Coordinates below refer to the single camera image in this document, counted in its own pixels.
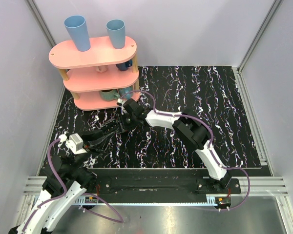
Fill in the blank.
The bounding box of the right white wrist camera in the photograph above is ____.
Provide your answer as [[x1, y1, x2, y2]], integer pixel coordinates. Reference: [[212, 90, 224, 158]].
[[117, 98, 125, 115]]

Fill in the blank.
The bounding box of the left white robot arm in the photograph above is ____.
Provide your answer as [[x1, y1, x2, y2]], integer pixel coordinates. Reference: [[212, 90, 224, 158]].
[[9, 126, 118, 234]]

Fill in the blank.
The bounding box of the green ceramic mug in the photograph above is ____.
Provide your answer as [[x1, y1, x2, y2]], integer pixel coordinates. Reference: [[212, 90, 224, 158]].
[[99, 89, 120, 101]]

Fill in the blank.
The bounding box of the pink three-tier shelf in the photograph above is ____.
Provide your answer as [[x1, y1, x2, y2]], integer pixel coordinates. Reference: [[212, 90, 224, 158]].
[[49, 36, 139, 111]]

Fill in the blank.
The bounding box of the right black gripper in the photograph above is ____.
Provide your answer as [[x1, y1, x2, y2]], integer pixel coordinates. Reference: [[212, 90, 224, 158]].
[[116, 112, 137, 135]]

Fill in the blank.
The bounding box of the black marbled table mat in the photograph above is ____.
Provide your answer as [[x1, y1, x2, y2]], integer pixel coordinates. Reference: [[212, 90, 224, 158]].
[[42, 65, 263, 169]]

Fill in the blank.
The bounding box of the dark blue mug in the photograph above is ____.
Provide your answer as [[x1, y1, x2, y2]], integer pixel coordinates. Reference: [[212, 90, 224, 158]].
[[116, 59, 132, 71]]

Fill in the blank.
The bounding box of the purple cable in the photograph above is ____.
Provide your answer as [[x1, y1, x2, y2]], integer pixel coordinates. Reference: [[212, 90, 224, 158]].
[[21, 138, 125, 234], [119, 90, 251, 212]]

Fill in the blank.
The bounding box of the pink mug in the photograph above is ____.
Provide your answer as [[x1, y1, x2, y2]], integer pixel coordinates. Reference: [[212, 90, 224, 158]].
[[95, 65, 108, 73]]

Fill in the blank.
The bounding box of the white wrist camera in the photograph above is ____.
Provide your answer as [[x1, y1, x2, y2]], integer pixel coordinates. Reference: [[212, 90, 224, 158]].
[[59, 133, 87, 155], [117, 98, 125, 115]]

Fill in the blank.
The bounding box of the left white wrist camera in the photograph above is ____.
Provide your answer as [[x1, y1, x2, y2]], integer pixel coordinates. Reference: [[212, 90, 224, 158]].
[[59, 133, 87, 155]]

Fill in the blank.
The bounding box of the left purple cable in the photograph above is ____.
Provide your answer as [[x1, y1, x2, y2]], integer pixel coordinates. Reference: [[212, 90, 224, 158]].
[[21, 138, 125, 234]]

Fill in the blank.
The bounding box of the black earbud charging case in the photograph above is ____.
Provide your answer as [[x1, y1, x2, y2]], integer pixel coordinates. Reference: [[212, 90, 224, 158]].
[[101, 118, 121, 134]]

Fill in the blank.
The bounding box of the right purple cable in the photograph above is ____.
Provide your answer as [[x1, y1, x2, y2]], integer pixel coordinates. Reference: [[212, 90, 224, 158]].
[[119, 90, 251, 212]]

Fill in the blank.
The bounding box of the light blue cup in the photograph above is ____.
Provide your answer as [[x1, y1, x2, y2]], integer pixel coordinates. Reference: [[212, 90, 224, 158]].
[[64, 15, 90, 52], [106, 19, 126, 49]]

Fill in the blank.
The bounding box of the right light blue cup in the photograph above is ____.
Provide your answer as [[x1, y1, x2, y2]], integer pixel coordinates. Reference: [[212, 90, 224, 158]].
[[106, 19, 126, 49]]

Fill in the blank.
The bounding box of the left light blue cup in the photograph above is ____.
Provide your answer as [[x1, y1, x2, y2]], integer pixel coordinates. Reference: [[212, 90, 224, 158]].
[[64, 15, 90, 52]]

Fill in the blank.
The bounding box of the teal ceramic mug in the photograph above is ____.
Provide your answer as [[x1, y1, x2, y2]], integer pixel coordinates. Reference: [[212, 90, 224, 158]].
[[118, 86, 133, 100]]

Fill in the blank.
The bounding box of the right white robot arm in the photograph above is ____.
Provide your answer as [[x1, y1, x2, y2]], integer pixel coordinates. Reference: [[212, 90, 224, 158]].
[[118, 98, 231, 193]]

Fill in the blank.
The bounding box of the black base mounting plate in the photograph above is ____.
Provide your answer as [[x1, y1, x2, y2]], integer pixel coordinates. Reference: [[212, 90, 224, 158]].
[[88, 168, 241, 204]]

